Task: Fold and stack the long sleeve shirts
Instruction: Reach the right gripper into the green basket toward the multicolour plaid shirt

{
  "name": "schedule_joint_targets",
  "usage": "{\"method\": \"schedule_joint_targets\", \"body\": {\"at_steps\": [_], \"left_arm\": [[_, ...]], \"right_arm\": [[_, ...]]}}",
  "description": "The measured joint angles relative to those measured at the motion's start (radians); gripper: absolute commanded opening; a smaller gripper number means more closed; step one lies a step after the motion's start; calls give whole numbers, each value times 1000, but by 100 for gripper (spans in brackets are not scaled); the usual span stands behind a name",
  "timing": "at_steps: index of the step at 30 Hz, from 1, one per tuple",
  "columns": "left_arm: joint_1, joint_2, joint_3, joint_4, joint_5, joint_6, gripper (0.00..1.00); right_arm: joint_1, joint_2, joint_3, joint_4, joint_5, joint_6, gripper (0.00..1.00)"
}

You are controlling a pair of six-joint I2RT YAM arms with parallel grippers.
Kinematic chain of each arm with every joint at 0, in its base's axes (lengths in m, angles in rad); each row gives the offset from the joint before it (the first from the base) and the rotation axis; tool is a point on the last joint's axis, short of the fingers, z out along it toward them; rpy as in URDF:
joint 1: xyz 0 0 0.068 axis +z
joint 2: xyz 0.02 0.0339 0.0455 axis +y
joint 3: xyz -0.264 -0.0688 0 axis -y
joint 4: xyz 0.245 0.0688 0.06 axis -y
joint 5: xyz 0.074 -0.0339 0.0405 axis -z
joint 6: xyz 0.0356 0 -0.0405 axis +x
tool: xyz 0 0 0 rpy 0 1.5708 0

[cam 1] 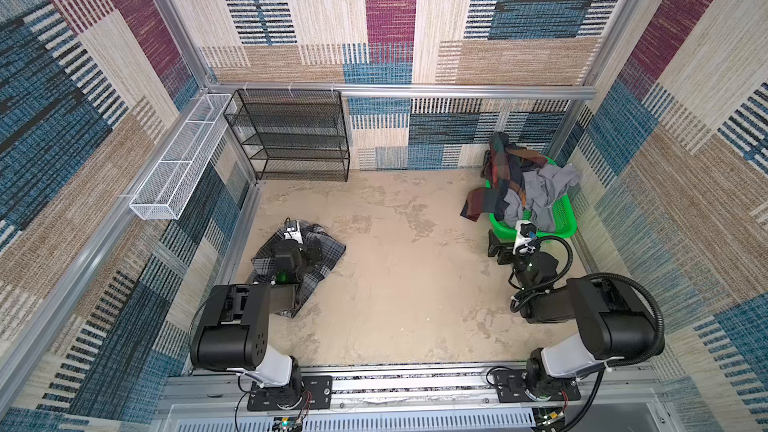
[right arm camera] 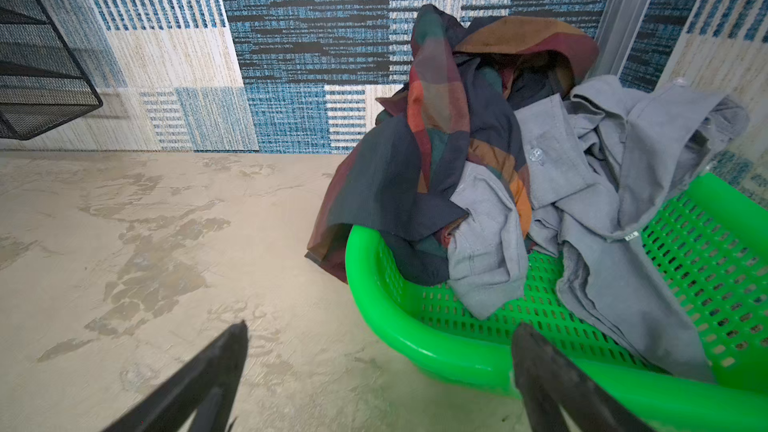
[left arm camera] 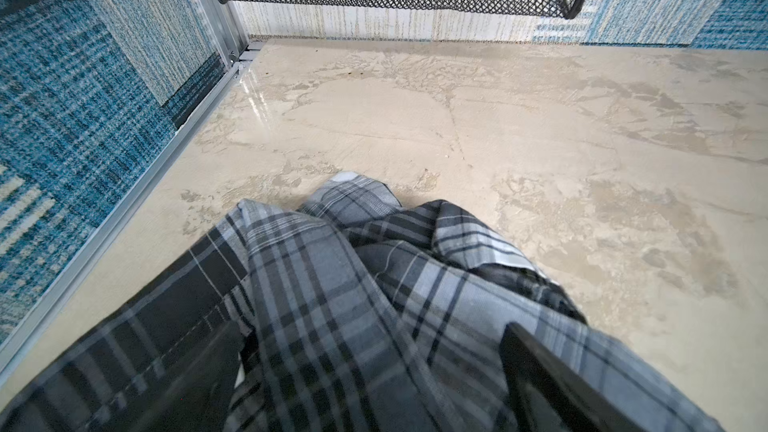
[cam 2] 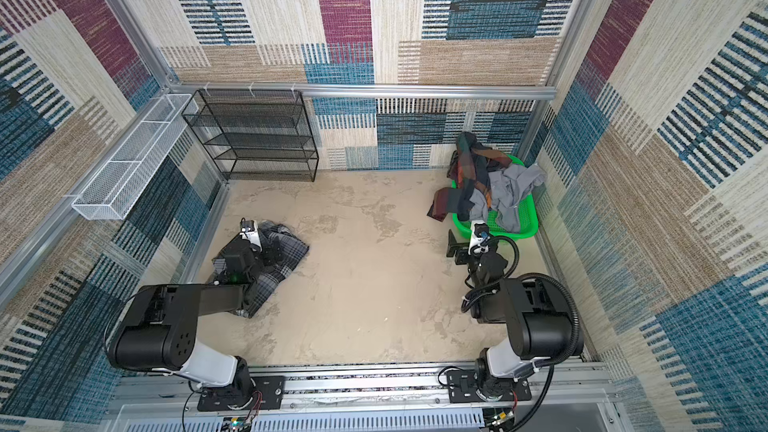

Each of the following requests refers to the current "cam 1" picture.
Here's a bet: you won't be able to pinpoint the grey plaid long sleeve shirt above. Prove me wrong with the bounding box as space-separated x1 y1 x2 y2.
247 219 346 318

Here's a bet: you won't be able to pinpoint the multicolour plaid long sleeve shirt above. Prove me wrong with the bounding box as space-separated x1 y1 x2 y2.
460 132 548 223

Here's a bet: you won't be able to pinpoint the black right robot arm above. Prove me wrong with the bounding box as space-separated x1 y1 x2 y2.
486 232 665 403

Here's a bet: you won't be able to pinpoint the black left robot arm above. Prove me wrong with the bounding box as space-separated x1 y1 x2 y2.
189 239 322 410

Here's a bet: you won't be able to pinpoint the green plastic basket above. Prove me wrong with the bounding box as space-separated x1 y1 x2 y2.
487 158 578 241

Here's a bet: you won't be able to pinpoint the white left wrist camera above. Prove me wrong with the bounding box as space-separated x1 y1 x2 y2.
283 218 304 244

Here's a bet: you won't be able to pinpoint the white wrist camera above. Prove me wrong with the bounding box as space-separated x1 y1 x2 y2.
513 220 538 256
283 218 304 244

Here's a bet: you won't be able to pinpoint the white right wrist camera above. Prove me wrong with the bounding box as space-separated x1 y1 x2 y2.
513 220 538 256

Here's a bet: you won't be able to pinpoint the black wire mesh shelf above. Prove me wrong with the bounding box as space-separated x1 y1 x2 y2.
224 89 351 182

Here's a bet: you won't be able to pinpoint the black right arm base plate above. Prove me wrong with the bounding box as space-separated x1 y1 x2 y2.
486 366 582 403

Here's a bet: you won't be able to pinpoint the white wire mesh tray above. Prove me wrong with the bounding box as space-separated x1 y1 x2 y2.
129 94 232 221

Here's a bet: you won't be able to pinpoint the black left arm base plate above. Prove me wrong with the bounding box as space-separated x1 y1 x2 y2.
246 375 333 412

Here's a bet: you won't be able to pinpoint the aluminium mounting rail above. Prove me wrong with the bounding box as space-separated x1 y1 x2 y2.
149 362 685 432

